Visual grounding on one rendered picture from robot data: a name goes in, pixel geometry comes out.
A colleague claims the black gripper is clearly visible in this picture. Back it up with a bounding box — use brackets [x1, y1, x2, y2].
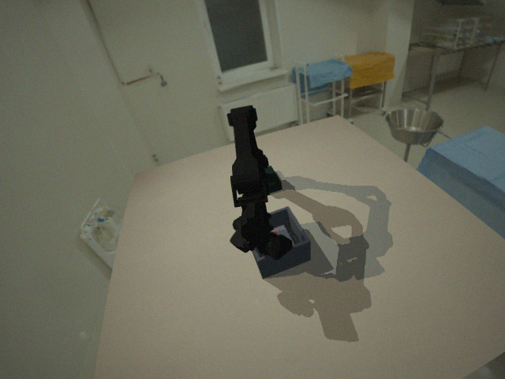
[232, 212, 293, 260]

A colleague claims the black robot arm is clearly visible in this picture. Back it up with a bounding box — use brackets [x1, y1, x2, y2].
[227, 105, 270, 253]

